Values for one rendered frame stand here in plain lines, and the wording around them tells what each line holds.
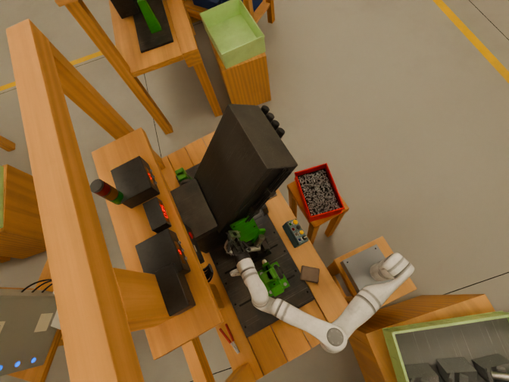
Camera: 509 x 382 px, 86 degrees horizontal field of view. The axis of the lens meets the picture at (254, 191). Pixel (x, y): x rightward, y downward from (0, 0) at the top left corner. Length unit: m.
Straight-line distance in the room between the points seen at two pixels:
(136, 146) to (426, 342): 1.69
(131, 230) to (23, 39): 0.76
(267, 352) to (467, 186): 2.30
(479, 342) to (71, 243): 1.80
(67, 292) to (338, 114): 2.85
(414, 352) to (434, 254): 1.20
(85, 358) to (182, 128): 2.83
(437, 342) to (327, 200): 0.90
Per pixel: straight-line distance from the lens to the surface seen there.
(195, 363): 1.32
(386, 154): 2.99
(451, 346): 1.84
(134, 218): 1.18
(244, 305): 1.63
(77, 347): 0.72
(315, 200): 1.73
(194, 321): 1.03
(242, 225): 1.34
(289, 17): 4.22
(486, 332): 1.92
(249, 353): 1.67
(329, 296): 1.62
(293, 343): 1.65
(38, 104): 1.07
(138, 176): 1.15
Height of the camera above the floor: 2.51
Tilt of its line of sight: 67 degrees down
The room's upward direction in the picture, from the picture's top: 20 degrees counter-clockwise
